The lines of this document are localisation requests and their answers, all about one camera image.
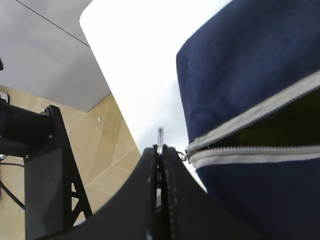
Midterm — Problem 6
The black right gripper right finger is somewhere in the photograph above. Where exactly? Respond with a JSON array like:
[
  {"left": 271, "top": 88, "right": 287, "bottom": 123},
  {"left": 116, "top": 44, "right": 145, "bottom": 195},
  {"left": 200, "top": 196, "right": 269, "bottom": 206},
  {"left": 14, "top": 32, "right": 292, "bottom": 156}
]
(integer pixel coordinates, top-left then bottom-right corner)
[{"left": 161, "top": 145, "right": 268, "bottom": 240}]

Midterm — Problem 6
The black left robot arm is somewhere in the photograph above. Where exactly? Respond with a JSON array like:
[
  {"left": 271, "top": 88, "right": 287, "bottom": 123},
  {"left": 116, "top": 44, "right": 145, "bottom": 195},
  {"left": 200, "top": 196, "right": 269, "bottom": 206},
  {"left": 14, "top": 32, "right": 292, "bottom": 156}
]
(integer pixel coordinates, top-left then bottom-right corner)
[{"left": 0, "top": 100, "right": 93, "bottom": 240}]

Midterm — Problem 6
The navy blue lunch bag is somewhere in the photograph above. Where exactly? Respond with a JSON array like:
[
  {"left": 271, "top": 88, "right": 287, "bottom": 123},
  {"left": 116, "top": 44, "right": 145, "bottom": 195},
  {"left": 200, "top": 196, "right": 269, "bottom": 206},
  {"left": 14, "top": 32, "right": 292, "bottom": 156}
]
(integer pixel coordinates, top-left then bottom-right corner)
[{"left": 176, "top": 0, "right": 320, "bottom": 240}]

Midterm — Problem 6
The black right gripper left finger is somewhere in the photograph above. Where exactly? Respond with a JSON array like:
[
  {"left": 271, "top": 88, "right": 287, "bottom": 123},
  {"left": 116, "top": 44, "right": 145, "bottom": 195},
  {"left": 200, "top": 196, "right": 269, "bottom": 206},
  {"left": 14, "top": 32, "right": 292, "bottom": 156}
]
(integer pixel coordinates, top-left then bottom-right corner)
[{"left": 53, "top": 146, "right": 158, "bottom": 240}]

